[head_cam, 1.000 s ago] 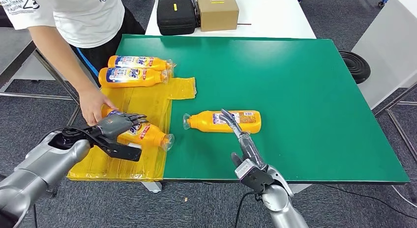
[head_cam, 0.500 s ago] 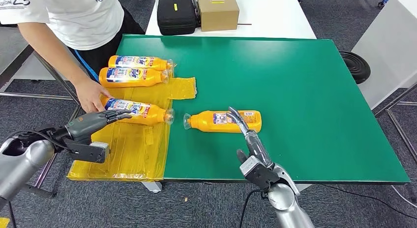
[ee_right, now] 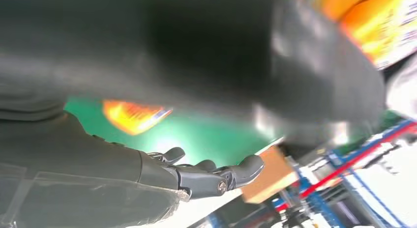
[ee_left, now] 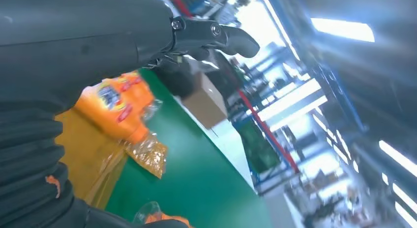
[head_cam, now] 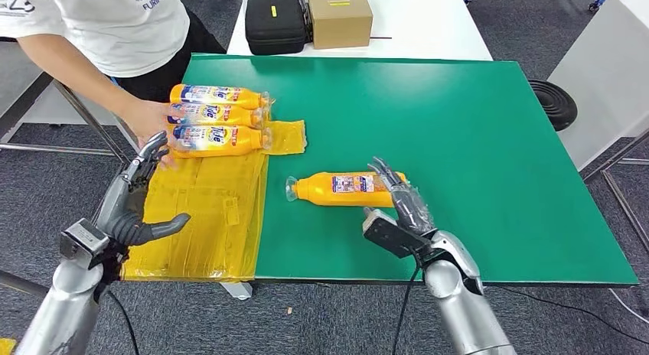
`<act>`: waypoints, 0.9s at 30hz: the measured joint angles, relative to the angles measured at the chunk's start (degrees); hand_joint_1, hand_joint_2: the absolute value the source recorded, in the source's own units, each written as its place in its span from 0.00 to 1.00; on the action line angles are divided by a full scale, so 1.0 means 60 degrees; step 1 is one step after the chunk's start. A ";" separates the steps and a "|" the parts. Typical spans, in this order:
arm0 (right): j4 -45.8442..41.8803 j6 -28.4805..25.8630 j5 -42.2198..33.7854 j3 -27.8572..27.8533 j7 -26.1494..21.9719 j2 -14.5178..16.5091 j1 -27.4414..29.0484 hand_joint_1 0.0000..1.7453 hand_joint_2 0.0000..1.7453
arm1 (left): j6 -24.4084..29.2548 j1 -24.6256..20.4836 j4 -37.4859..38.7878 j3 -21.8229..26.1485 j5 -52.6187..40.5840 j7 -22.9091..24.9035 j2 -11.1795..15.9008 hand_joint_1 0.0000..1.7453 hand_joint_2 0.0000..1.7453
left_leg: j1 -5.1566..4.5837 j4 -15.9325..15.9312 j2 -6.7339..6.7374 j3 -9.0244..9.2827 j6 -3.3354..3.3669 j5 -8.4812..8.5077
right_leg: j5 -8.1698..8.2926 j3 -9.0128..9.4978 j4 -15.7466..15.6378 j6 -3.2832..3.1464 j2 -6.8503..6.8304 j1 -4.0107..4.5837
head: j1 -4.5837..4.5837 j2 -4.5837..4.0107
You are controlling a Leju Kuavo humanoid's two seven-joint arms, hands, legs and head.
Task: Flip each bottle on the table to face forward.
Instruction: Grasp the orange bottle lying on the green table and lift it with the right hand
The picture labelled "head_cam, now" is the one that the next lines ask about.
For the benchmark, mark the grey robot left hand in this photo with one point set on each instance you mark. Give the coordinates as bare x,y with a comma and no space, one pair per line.
124,211

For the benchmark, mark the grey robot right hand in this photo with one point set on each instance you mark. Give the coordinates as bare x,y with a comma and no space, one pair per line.
413,211

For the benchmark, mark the person's right hand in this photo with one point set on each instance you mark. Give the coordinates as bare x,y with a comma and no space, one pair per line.
147,119

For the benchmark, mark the orange detergent bottle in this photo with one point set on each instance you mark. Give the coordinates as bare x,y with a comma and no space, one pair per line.
243,102
238,145
238,118
319,190

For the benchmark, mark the yellow plastic sheet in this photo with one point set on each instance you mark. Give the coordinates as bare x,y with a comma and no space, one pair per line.
203,216

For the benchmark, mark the person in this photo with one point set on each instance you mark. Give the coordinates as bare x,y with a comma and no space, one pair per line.
116,28

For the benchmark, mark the white table foot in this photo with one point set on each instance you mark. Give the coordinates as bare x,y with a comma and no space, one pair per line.
237,290

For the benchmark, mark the black hard case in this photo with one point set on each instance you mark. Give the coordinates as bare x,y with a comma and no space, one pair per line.
276,28

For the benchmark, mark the black ribbed round stool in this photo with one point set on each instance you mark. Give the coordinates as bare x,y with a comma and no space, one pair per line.
552,103

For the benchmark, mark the brown cardboard box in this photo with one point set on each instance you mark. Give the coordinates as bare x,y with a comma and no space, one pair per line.
340,23

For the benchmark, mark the white table with metal legs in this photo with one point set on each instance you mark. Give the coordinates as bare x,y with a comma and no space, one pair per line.
603,64

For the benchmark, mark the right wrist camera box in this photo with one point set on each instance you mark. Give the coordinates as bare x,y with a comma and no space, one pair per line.
390,236

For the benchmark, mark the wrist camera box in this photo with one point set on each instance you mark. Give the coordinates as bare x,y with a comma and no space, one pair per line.
390,236
81,238

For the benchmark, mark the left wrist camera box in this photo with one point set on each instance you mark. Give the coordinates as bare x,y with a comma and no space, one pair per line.
81,238

